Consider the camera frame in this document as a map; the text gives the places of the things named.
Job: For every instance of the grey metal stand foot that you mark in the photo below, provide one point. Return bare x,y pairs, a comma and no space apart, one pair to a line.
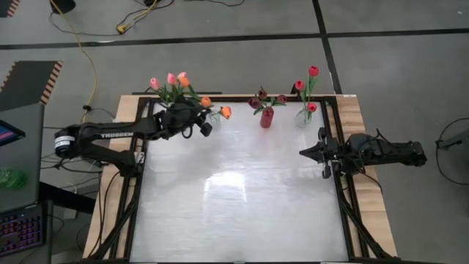
456,141

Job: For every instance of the laptop with backlit keyboard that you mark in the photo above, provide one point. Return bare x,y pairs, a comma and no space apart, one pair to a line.
22,176

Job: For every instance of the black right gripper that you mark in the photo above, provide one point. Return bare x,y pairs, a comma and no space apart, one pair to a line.
331,152

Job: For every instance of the short clear cut-glass jar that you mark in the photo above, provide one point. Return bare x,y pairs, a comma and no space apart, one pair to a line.
216,118

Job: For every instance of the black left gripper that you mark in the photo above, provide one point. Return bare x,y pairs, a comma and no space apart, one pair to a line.
183,116

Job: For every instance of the pink artificial tulip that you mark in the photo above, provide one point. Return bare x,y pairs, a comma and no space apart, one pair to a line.
180,75
171,78
155,83

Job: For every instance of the black foam mat striped edge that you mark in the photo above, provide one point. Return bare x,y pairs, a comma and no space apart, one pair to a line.
5,7
25,84

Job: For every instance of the black flat bar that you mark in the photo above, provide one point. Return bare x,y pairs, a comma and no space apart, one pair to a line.
212,92

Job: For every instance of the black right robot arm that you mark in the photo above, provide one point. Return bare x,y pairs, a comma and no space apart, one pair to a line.
388,152

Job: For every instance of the small lit display screen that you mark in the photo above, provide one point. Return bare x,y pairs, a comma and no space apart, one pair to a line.
9,132

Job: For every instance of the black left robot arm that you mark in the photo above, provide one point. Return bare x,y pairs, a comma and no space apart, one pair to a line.
117,133

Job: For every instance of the dark red artificial tulip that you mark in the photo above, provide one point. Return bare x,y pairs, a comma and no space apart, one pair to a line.
254,102
281,98
262,94

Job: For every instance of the black desk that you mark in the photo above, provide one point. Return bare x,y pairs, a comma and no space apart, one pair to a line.
73,201

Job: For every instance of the black round stand base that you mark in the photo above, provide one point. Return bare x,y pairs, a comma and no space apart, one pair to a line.
63,5

